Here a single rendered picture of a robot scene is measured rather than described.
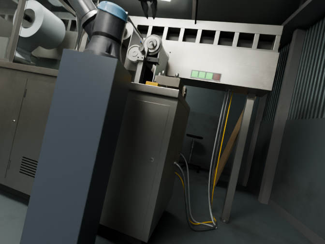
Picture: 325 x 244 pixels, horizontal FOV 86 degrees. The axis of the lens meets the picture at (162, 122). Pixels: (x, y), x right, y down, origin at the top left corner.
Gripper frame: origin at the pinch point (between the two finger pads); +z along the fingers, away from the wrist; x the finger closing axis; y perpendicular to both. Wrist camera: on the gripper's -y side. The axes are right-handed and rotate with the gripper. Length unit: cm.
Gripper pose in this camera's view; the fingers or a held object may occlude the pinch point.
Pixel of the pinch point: (150, 17)
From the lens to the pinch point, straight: 126.5
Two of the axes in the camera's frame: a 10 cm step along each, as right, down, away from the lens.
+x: -9.5, -2.0, 2.5
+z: 0.5, 6.8, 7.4
